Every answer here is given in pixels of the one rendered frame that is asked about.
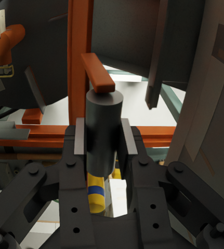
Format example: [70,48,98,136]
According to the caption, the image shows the dark spinner disc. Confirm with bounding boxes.
[0,0,69,110]

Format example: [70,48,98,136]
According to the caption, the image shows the grey angle plate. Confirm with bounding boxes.
[0,121,31,140]

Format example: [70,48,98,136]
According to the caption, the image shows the white shear pin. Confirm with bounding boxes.
[0,9,7,38]

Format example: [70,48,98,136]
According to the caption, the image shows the orange spreader frame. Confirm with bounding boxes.
[0,0,177,149]

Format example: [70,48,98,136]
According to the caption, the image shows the dark grey hopper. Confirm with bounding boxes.
[90,0,205,91]

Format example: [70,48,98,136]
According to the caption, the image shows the yellow cylinder with blue band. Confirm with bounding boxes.
[87,172,106,214]

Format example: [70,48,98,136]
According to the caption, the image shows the green grey metal frame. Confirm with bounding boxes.
[103,68,183,122]

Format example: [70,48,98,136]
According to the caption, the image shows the yellow wire lynch pin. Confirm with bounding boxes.
[0,64,15,79]

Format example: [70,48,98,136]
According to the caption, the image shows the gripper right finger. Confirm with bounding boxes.
[117,118,224,249]

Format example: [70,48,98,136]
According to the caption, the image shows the orange spinner hub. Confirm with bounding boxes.
[0,24,26,66]

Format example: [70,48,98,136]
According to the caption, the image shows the brown wooden handle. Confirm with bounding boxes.
[0,152,63,160]

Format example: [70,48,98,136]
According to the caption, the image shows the grey spinner vane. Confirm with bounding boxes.
[24,65,46,115]

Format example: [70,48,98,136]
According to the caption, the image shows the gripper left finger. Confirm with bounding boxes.
[0,117,96,249]

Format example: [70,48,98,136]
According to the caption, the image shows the dark brown hopper strut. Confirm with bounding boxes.
[144,0,169,110]

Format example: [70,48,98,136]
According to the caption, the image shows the orange lever with black grip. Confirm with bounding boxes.
[81,52,124,177]

